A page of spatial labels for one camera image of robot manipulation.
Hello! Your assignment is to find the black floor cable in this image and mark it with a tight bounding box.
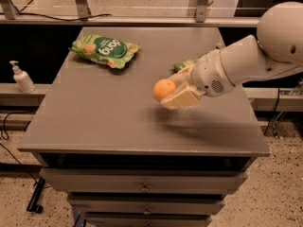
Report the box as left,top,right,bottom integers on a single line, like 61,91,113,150
0,111,39,184

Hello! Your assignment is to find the white pump bottle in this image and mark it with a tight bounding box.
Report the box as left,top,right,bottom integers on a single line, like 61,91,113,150
9,61,35,94

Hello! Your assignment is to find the orange fruit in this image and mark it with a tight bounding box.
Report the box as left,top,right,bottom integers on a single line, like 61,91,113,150
152,79,176,101

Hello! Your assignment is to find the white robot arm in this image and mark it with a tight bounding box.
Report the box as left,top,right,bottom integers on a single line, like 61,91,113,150
152,2,303,110

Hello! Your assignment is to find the grey drawer cabinet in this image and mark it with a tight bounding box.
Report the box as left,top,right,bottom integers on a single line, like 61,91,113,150
19,27,269,227

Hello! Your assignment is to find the dark green chip bag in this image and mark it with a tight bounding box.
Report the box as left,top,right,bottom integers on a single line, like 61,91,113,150
173,44,223,73

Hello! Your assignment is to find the black floor bracket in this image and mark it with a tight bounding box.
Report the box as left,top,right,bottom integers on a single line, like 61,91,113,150
27,178,45,214

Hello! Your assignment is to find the black cable on ledge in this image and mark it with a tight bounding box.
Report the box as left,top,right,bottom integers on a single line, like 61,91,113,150
0,12,113,22

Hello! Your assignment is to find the green rice chip bag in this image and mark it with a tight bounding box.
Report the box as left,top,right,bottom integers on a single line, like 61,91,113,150
69,35,139,69

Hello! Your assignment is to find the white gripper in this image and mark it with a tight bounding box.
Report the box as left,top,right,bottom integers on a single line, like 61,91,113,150
160,49,235,110

